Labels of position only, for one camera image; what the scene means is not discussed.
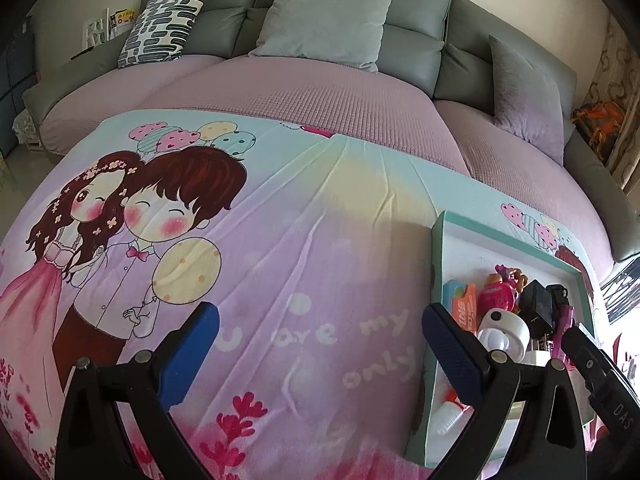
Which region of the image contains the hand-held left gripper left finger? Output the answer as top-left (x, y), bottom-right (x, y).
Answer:
top-left (56, 301), bottom-right (222, 480)

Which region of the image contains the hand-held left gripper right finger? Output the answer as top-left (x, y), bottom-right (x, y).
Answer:
top-left (421, 302), bottom-right (586, 480)

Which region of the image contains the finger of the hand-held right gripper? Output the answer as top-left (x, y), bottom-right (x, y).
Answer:
top-left (561, 324), bottom-right (618, 401)

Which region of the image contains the orange blue snack packet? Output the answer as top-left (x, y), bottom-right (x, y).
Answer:
top-left (442, 280), bottom-right (478, 333)

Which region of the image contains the red bottle with clear cap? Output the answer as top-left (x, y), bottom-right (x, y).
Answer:
top-left (435, 387), bottom-right (473, 437)

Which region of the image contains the white smartwatch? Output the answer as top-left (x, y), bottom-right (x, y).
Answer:
top-left (475, 308), bottom-right (531, 361)

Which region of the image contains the black power adapter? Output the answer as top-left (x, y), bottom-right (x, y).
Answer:
top-left (517, 280), bottom-right (553, 339)

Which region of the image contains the white teal-rimmed tray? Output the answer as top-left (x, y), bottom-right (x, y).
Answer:
top-left (404, 210), bottom-right (598, 466)

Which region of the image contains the black metal railing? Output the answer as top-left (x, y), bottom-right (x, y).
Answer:
top-left (600, 260), bottom-right (640, 321)

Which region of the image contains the printed cartoon blanket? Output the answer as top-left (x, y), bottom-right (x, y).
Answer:
top-left (0, 107), bottom-right (616, 480)

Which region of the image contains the orange bag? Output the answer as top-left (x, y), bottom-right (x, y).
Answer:
top-left (570, 101), bottom-right (626, 161)

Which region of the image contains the lavender pillow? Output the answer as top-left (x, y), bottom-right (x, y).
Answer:
top-left (487, 35), bottom-right (566, 161)

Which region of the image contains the pink sofa cover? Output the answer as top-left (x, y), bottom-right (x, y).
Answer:
top-left (39, 52), bottom-right (603, 271)

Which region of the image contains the beige patterned curtain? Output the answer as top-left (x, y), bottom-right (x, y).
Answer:
top-left (585, 10), bottom-right (640, 186)

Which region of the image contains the blue cabinet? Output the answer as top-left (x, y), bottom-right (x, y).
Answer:
top-left (0, 45), bottom-right (36, 161)

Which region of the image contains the black white patterned pillow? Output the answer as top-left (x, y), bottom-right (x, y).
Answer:
top-left (117, 0), bottom-right (212, 68)

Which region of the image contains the grey sofa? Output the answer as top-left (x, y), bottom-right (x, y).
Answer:
top-left (22, 0), bottom-right (640, 266)

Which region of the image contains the yellow cover book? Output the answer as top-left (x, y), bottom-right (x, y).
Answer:
top-left (109, 7), bottom-right (137, 31)

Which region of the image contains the grey pillow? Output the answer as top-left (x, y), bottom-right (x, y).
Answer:
top-left (248, 0), bottom-right (395, 73)

